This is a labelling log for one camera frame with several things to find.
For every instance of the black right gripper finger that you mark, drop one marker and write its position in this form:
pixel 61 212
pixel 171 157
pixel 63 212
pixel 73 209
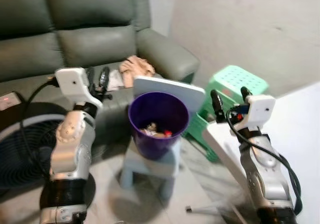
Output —
pixel 217 105
pixel 246 94

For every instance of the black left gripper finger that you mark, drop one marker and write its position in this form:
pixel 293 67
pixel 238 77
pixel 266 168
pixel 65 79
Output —
pixel 104 78
pixel 90 77

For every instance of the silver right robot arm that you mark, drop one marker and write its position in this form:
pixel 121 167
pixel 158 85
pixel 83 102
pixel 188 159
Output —
pixel 262 174

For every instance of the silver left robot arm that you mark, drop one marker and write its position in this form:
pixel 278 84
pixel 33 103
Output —
pixel 70 144

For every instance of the purple plastic rubbish bin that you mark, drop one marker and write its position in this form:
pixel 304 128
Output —
pixel 157 109

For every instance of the crumpled trash with red cap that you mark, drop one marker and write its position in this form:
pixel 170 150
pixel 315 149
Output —
pixel 156 130

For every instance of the white crumpled paper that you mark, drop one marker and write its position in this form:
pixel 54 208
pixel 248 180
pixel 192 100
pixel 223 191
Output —
pixel 114 80

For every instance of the green perforated plastic stool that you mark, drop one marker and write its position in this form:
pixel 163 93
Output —
pixel 235 79

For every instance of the grey-green leather sofa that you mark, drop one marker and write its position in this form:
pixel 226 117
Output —
pixel 95 44

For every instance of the peach crumpled cloth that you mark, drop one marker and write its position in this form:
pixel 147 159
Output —
pixel 136 68

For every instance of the light blue plastic child chair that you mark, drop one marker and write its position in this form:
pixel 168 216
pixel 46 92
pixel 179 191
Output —
pixel 170 87

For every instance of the white folding table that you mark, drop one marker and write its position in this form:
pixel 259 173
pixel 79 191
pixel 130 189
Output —
pixel 295 144

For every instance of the black floor fan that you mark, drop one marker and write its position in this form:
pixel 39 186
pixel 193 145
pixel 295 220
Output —
pixel 20 159

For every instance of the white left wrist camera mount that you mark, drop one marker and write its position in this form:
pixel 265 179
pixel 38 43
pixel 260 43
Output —
pixel 74 84

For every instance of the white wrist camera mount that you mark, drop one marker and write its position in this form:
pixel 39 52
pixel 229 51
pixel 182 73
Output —
pixel 260 110
pixel 74 84

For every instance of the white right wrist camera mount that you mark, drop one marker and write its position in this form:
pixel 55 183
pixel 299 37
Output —
pixel 260 110

